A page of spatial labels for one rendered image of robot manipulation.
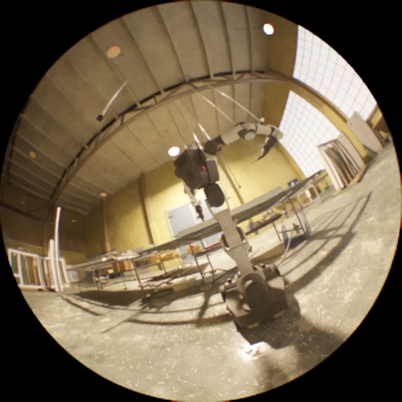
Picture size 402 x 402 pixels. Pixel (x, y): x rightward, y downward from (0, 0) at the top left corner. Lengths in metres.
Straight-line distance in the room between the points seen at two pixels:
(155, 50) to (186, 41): 1.56
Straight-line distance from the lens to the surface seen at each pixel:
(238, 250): 0.97
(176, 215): 8.79
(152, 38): 7.90
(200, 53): 8.27
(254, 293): 0.73
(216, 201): 0.84
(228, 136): 0.91
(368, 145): 7.33
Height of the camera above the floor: 0.64
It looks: 21 degrees up
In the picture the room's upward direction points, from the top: 22 degrees counter-clockwise
